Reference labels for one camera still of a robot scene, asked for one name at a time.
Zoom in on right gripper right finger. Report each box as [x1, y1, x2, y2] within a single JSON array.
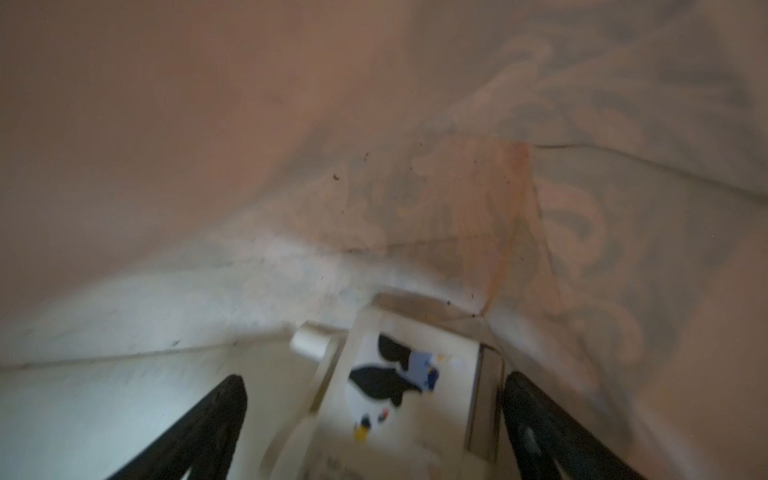
[[502, 371, 642, 479]]

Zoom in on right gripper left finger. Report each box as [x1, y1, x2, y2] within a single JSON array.
[[111, 375, 248, 479]]

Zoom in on white penguin pencil sharpener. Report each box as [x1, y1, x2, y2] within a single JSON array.
[[259, 305, 505, 479]]

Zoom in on cream tote bag green handles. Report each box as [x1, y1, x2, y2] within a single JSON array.
[[1, 1, 767, 479]]

